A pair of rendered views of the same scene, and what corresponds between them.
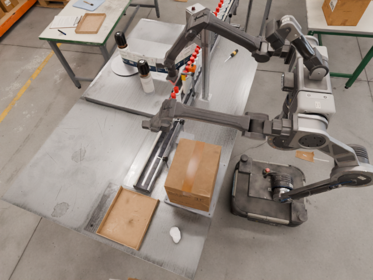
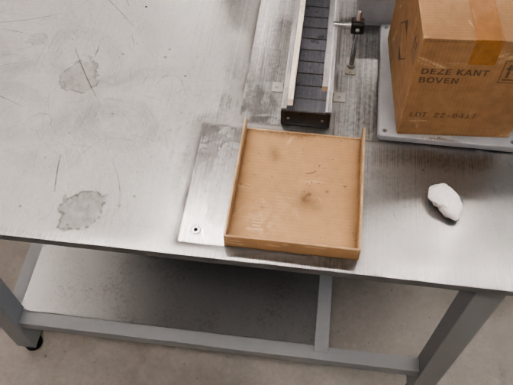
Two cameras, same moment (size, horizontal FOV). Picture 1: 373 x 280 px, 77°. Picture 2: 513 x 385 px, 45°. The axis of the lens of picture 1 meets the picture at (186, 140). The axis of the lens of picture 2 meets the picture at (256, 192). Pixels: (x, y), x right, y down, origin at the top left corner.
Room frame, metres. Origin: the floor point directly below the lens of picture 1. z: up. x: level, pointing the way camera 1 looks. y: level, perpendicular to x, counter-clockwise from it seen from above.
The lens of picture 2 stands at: (-0.27, 0.68, 1.88)
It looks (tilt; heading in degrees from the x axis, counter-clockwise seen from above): 56 degrees down; 343
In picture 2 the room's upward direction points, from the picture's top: 1 degrees counter-clockwise
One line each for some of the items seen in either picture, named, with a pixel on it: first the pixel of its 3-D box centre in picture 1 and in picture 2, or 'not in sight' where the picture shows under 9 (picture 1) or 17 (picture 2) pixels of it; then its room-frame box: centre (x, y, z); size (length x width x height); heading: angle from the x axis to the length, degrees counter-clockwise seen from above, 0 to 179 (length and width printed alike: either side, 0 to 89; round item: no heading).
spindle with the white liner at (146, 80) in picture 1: (146, 78); not in sight; (1.34, 0.25, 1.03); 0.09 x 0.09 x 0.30
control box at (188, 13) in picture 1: (200, 26); not in sight; (1.35, -0.16, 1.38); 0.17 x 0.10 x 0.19; 30
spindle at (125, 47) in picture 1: (124, 49); not in sight; (1.71, 0.43, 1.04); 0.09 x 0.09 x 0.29
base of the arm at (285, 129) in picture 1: (281, 129); not in sight; (0.50, -0.38, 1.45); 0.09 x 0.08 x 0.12; 162
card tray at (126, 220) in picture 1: (129, 215); (298, 183); (0.39, 0.39, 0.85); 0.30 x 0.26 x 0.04; 155
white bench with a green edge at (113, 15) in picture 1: (115, 23); not in sight; (3.19, 0.81, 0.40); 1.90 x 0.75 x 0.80; 162
